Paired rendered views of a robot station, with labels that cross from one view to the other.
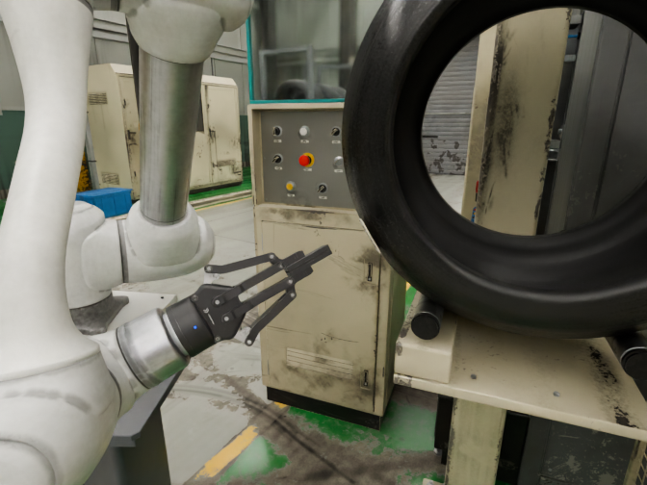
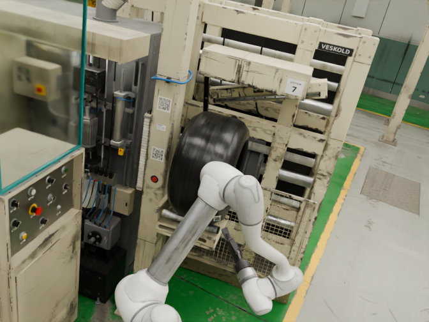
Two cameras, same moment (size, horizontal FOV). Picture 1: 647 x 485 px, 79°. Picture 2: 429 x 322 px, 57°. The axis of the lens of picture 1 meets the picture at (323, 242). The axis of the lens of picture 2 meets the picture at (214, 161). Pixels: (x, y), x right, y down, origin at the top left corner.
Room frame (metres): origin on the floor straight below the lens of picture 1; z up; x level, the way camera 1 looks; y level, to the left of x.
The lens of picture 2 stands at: (0.98, 1.63, 2.19)
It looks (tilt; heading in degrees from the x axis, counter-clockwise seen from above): 25 degrees down; 260
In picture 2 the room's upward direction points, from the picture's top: 12 degrees clockwise
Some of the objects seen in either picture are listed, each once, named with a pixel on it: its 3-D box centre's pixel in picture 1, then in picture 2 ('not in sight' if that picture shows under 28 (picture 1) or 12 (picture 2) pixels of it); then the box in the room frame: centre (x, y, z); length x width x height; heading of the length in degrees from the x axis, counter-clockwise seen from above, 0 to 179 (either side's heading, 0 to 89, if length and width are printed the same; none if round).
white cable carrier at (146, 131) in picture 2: not in sight; (145, 152); (1.00, -0.43, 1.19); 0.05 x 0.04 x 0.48; 69
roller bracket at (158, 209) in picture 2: not in sight; (168, 200); (0.83, -0.42, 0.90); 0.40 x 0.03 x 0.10; 69
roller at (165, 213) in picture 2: (436, 286); (189, 221); (0.71, -0.22, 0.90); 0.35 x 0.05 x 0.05; 159
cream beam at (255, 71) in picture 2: not in sight; (256, 71); (0.44, -0.58, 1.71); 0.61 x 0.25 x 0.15; 159
